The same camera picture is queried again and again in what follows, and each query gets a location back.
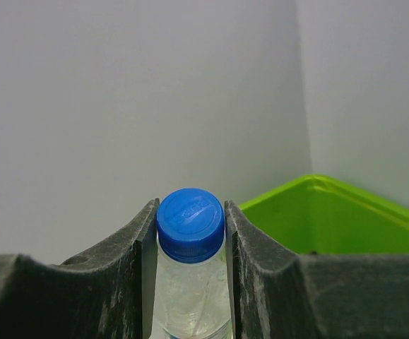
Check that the green plastic bin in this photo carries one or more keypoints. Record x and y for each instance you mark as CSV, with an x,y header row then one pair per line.
x,y
322,214

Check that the pepsi bottle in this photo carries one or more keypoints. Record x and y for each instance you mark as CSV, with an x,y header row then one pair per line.
x,y
191,288

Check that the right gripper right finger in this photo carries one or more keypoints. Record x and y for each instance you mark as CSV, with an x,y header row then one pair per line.
x,y
276,293

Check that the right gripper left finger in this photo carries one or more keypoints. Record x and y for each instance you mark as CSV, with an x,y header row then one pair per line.
x,y
106,291

